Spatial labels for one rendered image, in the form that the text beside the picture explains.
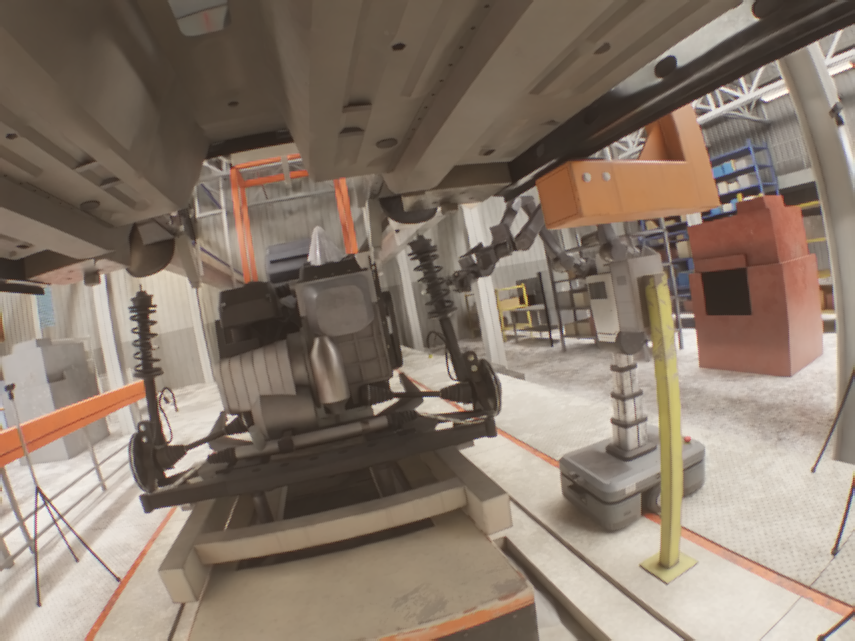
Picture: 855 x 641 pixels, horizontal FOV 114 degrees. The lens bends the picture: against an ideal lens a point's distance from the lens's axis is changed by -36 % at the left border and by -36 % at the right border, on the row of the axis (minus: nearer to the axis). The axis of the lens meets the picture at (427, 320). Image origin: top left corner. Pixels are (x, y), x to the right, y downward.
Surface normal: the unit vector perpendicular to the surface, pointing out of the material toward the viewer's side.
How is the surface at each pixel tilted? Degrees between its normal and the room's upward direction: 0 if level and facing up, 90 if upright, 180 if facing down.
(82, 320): 90
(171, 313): 90
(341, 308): 90
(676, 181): 90
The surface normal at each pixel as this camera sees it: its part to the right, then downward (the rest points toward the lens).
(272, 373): 0.01, 0.05
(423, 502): 0.25, 0.00
